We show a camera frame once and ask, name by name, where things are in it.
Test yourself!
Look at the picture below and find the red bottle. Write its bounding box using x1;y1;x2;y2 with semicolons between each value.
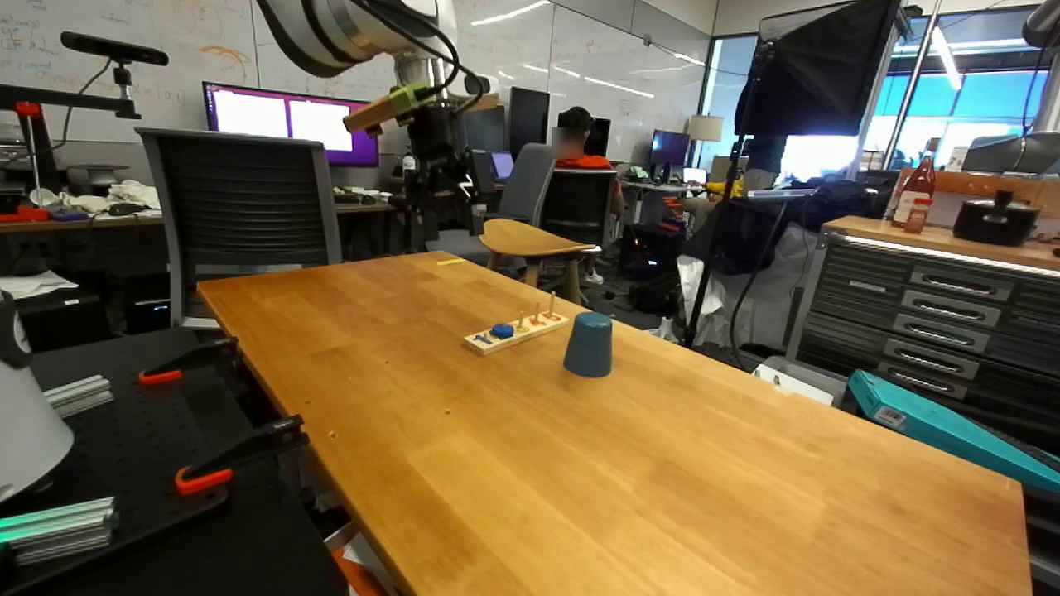
887;151;941;234

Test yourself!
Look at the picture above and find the black softbox studio light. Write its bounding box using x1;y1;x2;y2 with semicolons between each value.
731;0;904;142

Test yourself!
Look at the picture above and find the orange black clamp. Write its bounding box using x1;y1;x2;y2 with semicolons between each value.
137;335;243;389
170;413;307;502

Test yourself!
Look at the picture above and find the teal plastic case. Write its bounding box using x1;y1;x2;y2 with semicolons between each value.
845;366;1060;499

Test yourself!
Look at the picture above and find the black office chair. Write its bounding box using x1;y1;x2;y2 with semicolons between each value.
538;167;624;251

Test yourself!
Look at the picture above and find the blue upturned plastic cup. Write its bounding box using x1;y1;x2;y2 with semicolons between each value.
560;308;616;382

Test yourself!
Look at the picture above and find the aluminium extrusion stack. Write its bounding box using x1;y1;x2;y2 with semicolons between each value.
0;492;120;573
42;371;117;419

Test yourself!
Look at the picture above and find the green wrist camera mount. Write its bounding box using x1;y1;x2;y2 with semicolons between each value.
340;83;440;136

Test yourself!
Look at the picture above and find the black bar camera on stand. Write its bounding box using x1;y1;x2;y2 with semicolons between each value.
57;31;171;122

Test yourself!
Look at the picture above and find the person in orange shirt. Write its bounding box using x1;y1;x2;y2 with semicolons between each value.
552;102;616;173

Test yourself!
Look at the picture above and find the purple lit computer monitor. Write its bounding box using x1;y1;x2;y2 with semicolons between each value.
198;79;382;173

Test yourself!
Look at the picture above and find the dark upright monitor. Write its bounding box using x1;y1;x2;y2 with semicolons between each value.
507;83;552;159

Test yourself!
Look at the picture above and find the black device on cabinet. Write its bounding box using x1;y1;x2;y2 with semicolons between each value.
952;189;1042;247

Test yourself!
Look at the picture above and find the grey fabric office chair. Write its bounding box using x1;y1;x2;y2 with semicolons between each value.
428;139;563;266

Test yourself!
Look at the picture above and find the grey mesh office chair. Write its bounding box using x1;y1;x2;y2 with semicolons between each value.
137;127;344;335

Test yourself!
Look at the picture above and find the black side platform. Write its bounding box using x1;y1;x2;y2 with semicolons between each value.
0;325;353;596

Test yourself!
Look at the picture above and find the grey drawer cabinet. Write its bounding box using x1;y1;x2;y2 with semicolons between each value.
786;212;1060;448

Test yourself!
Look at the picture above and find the white box on floor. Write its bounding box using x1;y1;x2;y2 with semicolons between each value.
753;353;853;409

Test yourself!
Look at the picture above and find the wooden peg holder board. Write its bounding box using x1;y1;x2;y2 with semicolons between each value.
461;308;573;356

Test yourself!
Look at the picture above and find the white cone shade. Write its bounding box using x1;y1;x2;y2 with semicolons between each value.
0;356;76;506

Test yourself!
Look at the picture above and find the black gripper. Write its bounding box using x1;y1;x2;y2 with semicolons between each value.
407;95;472;167

